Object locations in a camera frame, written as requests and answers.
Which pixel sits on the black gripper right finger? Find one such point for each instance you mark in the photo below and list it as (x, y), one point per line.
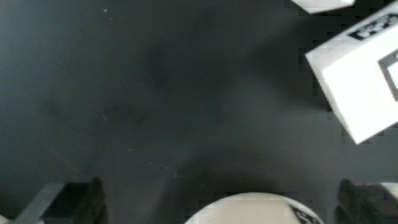
(367, 203)

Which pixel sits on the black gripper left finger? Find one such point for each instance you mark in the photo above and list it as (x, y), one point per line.
(66, 204)

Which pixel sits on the white round stool seat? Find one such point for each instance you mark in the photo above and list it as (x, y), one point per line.
(255, 208)

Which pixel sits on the white stool leg block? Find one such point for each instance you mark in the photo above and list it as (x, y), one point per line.
(349, 61)
(317, 6)

